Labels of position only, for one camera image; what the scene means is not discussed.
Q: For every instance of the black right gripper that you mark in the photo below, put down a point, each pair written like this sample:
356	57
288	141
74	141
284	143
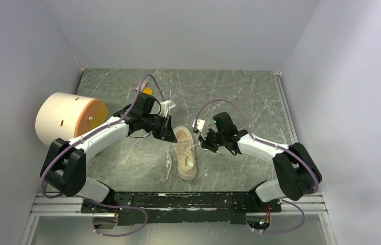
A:
205	144

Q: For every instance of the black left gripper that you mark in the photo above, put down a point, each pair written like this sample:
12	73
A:
167	133

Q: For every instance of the beige canvas sneaker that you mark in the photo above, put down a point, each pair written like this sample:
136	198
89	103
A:
185	153

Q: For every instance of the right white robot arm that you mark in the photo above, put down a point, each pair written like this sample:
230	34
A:
296	172

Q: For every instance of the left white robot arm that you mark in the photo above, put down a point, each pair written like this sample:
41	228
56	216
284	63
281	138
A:
65	166

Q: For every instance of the yellow small block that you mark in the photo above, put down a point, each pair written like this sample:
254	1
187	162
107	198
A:
148	91

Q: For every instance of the red white small box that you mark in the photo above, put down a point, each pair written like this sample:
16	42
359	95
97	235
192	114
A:
141	86

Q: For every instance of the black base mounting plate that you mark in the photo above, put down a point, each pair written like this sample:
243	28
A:
179	207

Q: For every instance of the white orange cylinder drum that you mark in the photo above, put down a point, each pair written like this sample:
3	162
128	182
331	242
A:
66	116

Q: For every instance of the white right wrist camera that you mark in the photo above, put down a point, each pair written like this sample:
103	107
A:
200	127

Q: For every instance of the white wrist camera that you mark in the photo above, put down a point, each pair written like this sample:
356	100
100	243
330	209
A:
166	107
200	127

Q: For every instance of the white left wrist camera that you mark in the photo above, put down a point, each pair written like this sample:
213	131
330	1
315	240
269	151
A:
166	107

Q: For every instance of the aluminium frame rail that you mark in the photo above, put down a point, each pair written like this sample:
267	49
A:
67	207

